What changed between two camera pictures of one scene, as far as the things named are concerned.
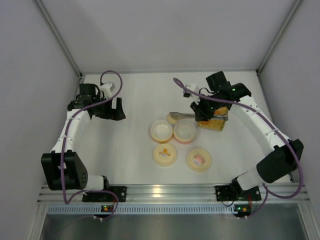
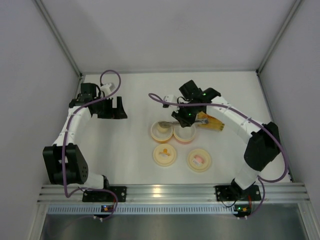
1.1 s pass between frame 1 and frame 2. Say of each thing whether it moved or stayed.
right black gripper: moved
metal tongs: moved
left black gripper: stayed
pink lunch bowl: stayed
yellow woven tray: stayed
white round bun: moved
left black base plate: stayed
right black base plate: stayed
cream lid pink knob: stayed
